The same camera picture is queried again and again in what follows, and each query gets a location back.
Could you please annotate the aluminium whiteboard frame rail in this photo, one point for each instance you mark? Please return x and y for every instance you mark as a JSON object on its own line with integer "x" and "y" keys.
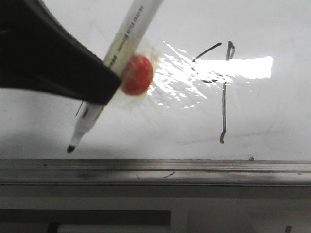
{"x": 154, "y": 172}

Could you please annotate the white whiteboard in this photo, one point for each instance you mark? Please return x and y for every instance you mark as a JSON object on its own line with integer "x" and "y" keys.
{"x": 234, "y": 83}

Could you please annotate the red magnet taped to marker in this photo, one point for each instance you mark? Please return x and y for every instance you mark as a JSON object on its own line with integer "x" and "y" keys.
{"x": 138, "y": 75}

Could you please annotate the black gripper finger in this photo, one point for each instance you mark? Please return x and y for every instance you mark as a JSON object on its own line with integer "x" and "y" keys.
{"x": 37, "y": 53}

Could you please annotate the white black whiteboard marker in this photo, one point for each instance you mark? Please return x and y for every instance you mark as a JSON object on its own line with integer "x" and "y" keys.
{"x": 125, "y": 43}

